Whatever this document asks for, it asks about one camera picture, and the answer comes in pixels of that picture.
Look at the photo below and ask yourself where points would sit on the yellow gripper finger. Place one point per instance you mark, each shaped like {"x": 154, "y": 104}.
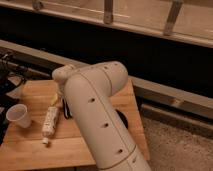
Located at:
{"x": 54, "y": 100}

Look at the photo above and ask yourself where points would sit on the black striped eraser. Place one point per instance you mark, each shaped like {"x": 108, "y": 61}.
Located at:
{"x": 67, "y": 113}

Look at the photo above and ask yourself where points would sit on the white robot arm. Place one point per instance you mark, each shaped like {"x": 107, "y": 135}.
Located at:
{"x": 87, "y": 92}

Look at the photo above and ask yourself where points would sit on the white tube bottle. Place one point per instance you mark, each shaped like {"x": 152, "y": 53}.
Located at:
{"x": 49, "y": 124}

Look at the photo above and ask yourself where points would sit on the white paper cup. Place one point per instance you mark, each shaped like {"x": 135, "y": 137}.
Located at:
{"x": 19, "y": 115}

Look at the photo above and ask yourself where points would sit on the black bowl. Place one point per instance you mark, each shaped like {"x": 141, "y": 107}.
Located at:
{"x": 123, "y": 119}

